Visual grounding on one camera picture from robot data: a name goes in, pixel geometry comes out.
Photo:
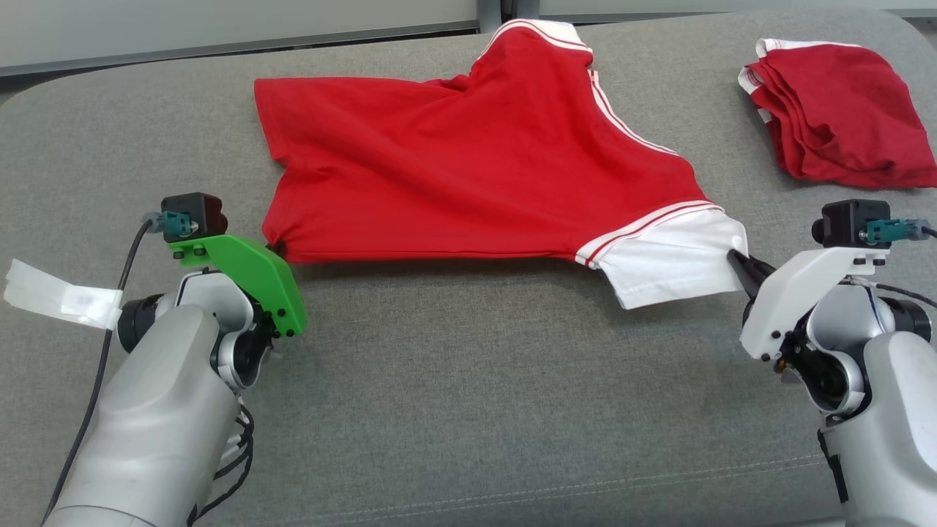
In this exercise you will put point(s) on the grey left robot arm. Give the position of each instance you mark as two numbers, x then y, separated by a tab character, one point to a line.
161	410

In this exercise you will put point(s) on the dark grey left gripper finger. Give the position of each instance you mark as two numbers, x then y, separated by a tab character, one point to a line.
277	249

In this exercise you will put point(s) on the grey partition post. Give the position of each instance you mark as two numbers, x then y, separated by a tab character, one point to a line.
490	13
525	7

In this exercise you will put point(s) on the red Bulls 23 jersey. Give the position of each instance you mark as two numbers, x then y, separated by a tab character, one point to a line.
454	161

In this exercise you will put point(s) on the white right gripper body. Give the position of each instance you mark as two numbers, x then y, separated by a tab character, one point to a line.
790	293

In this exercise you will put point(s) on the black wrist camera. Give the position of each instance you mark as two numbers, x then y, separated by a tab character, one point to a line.
842	219
198	208

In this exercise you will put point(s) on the white tape flag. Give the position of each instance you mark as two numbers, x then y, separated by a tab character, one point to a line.
58	293

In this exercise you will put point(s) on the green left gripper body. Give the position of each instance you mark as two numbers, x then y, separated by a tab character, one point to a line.
256	274

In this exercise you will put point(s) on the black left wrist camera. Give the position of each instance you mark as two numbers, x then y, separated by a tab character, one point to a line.
198	208

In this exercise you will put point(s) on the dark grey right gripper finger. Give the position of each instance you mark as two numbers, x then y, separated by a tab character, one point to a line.
754	267
752	287

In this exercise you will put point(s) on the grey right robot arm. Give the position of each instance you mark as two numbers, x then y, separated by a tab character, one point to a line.
893	410

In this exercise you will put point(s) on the red white-striped Bulls shorts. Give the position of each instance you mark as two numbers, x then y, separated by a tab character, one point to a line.
842	117

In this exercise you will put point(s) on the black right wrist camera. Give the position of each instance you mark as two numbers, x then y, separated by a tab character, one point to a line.
842	219

